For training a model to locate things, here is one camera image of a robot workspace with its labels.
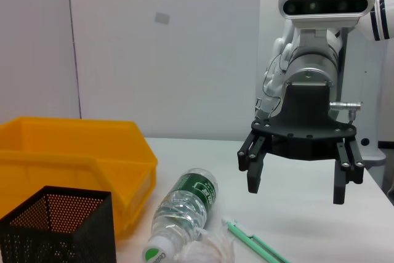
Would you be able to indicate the black mesh pen holder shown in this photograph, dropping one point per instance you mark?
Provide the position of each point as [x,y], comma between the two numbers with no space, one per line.
[92,238]

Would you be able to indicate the clear green-label water bottle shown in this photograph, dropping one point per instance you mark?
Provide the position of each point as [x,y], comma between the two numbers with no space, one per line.
[184,201]

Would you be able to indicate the translucent tape patch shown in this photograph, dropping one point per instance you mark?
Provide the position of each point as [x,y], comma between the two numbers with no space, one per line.
[162,18]

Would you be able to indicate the yellow plastic storage bin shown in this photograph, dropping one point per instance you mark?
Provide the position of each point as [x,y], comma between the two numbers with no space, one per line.
[77,139]

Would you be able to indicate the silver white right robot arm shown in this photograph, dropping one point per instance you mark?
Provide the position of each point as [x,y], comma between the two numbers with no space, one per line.
[311,63]

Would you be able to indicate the white paper ball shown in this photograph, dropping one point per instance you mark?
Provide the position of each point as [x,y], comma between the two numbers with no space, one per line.
[209,247]

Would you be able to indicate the mint green utility knife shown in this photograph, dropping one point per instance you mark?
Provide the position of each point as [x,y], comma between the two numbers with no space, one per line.
[246,237]

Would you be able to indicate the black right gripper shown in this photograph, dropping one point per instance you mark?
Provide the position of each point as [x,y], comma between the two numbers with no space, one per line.
[304,133]

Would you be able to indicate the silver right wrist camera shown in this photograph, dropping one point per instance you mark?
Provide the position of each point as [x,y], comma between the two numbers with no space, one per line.
[326,7]

